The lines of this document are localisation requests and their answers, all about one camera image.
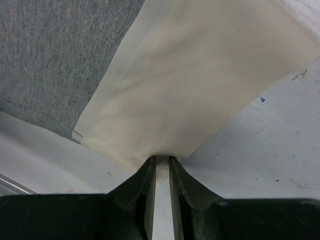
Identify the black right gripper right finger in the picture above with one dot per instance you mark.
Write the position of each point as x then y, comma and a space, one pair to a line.
200, 214

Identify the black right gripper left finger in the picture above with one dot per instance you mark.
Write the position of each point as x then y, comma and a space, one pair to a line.
125, 213

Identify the aluminium front rail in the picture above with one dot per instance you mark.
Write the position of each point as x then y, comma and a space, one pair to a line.
10, 187

